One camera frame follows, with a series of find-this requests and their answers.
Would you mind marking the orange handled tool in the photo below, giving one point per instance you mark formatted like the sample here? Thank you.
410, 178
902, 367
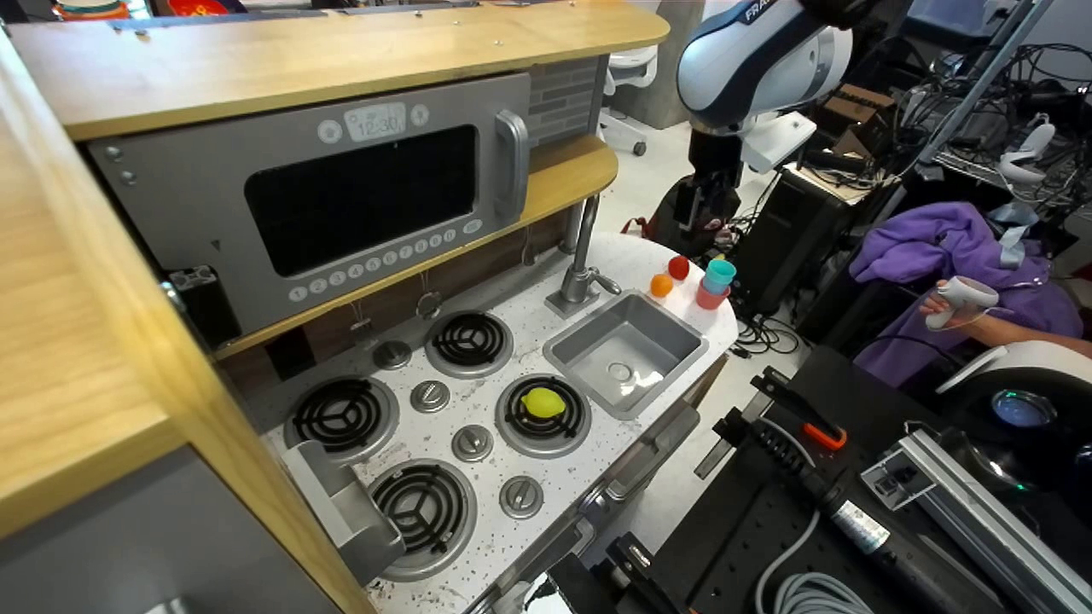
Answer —
813, 421

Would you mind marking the grey toy microwave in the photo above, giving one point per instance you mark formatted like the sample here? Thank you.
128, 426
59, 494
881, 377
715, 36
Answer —
302, 207

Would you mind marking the small orange toy ball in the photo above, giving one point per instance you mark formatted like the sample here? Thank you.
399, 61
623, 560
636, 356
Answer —
660, 284

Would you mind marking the purple cloth jacket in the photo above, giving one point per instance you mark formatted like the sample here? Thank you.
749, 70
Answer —
935, 243

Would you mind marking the silver aluminium rail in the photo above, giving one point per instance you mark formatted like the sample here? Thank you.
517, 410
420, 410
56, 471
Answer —
1026, 566

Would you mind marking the person's forearm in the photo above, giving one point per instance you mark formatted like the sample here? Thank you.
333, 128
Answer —
1002, 332

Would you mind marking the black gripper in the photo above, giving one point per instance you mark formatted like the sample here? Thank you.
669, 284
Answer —
710, 191

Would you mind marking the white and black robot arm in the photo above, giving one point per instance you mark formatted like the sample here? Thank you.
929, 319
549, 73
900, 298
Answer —
747, 70

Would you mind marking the wooden toy kitchen shelf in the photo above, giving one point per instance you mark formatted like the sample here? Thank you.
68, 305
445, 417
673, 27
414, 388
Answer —
104, 78

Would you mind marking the person's hand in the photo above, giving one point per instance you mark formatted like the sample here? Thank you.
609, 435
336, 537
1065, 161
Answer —
940, 314

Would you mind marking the white handheld controller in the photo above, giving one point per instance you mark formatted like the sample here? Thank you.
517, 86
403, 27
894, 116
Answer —
969, 293

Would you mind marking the black coil burner back right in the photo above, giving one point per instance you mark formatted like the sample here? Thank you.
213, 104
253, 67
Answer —
468, 346

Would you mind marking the black coil burner front right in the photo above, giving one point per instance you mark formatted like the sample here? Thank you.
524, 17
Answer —
541, 439

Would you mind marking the small red toy ball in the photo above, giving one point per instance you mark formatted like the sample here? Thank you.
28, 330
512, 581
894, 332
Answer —
676, 267

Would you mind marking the yellow toy lemon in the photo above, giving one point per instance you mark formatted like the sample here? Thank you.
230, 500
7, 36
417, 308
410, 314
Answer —
544, 405

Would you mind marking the black coil burner back left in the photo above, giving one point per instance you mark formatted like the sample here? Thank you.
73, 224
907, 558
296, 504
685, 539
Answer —
342, 417

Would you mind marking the black coil burner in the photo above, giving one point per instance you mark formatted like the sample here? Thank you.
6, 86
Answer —
541, 439
342, 417
468, 346
433, 507

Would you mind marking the grey toy faucet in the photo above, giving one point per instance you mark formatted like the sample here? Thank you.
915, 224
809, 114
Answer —
582, 276

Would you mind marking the black coil burner front left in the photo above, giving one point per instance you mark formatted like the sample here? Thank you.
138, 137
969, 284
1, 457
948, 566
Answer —
433, 507

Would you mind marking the grey toy sink basin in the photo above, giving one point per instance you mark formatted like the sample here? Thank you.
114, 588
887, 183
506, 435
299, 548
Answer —
626, 354

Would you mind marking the black backpack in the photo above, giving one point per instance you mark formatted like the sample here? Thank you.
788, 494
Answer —
660, 226

